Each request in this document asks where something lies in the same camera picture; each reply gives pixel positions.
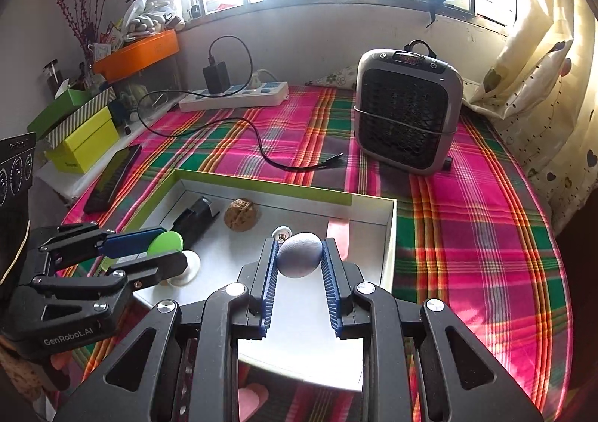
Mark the cream heart-print curtain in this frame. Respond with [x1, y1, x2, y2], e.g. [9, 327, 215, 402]
[467, 0, 594, 236]

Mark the green box lid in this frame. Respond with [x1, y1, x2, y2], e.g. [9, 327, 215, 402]
[27, 88, 92, 136]

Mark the green cardboard box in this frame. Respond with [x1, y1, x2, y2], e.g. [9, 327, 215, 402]
[98, 168, 398, 392]

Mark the pink plastic band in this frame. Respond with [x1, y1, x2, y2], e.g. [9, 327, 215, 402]
[327, 219, 351, 260]

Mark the grey striped box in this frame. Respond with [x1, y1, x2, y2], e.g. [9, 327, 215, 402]
[44, 87, 117, 149]

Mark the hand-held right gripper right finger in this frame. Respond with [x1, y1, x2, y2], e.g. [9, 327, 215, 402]
[320, 238, 545, 422]

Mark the black charging cable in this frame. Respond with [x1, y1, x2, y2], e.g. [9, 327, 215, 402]
[137, 37, 344, 171]

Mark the orange box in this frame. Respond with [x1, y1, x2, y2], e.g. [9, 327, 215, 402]
[92, 29, 181, 83]

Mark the black smartphone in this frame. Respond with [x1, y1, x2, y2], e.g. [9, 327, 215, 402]
[83, 144, 142, 214]

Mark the pile of packets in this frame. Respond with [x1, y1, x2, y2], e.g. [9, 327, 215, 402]
[93, 0, 188, 54]

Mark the pink green plaid blanket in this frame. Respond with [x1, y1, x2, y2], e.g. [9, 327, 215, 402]
[61, 85, 573, 422]

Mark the black window handle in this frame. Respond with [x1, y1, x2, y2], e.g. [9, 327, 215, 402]
[426, 0, 455, 28]

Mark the black charger adapter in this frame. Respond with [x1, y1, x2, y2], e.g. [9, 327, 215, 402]
[202, 60, 231, 96]

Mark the grey round-headed knob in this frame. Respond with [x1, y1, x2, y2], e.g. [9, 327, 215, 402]
[272, 225, 324, 281]

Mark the yellow-green box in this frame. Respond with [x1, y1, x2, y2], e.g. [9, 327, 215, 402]
[47, 105, 121, 174]

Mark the white power plug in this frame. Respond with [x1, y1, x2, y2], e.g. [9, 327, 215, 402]
[250, 69, 276, 89]

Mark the floral pillow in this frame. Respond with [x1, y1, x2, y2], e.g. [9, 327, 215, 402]
[306, 65, 363, 89]

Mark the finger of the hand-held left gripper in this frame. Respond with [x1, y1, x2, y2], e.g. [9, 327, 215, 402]
[25, 223, 166, 274]
[29, 250, 189, 297]

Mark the black battery charger case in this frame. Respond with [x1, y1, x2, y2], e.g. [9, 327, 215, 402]
[159, 196, 220, 248]

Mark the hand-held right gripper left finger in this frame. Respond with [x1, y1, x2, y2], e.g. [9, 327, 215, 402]
[53, 238, 281, 422]

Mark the grey space heater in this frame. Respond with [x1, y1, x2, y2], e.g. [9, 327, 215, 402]
[354, 40, 464, 176]

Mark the person's left hand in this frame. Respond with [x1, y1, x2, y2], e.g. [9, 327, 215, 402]
[49, 351, 74, 372]

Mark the clear plastic container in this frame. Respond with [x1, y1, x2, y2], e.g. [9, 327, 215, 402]
[110, 55, 181, 121]

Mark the small rough walnut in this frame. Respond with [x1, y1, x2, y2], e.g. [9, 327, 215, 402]
[224, 199, 257, 231]

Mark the white power strip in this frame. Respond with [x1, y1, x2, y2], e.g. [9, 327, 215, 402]
[179, 81, 289, 113]

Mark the green mushroom-shaped knob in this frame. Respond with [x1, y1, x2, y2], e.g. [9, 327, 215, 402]
[147, 230, 201, 288]

